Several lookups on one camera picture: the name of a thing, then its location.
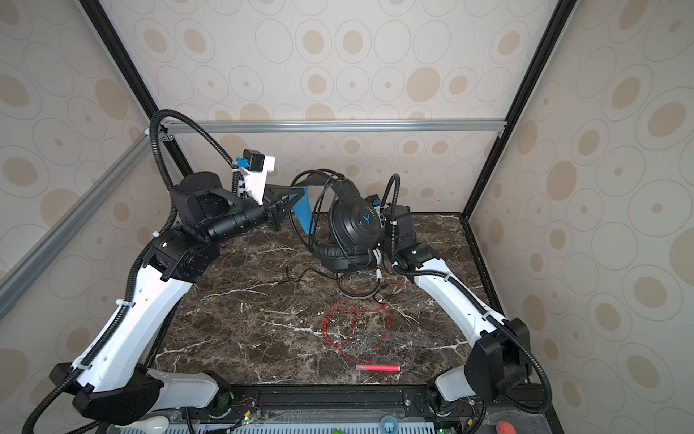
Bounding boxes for white red headphones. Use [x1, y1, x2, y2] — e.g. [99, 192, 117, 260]
[336, 250, 388, 301]

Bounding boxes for blue round cap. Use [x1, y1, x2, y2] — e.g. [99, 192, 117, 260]
[379, 415, 399, 434]

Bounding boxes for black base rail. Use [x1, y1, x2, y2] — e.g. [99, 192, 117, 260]
[107, 383, 549, 434]

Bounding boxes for horizontal aluminium rail back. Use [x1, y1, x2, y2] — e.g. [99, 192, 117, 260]
[198, 119, 506, 134]

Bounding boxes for black frame post right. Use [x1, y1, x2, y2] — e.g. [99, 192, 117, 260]
[461, 0, 578, 222]

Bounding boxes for black blue headphones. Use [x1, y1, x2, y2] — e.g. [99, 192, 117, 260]
[292, 169, 382, 274]

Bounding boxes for red headphone cable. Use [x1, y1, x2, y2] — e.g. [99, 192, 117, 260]
[321, 276, 408, 365]

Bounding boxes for aluminium rail left wall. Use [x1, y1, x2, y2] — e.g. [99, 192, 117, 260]
[1, 134, 150, 316]

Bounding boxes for pink marker pen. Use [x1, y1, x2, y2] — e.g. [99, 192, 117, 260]
[356, 363, 401, 373]

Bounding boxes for black frame post left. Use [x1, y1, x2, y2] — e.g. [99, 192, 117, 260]
[78, 0, 193, 177]

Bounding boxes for white spoon-shaped tool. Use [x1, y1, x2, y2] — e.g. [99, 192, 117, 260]
[128, 416, 170, 434]

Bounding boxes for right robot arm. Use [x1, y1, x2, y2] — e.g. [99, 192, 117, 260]
[380, 174, 553, 414]

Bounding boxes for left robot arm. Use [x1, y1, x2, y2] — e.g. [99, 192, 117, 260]
[22, 110, 302, 433]

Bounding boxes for black headphone cable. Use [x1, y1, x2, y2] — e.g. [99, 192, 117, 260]
[284, 169, 381, 283]

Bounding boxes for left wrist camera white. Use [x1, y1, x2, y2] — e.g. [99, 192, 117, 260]
[237, 149, 276, 205]

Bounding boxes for black frame post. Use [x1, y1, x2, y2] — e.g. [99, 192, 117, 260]
[461, 0, 578, 222]
[78, 0, 193, 177]

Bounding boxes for red round object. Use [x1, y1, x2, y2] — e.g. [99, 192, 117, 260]
[495, 421, 517, 434]

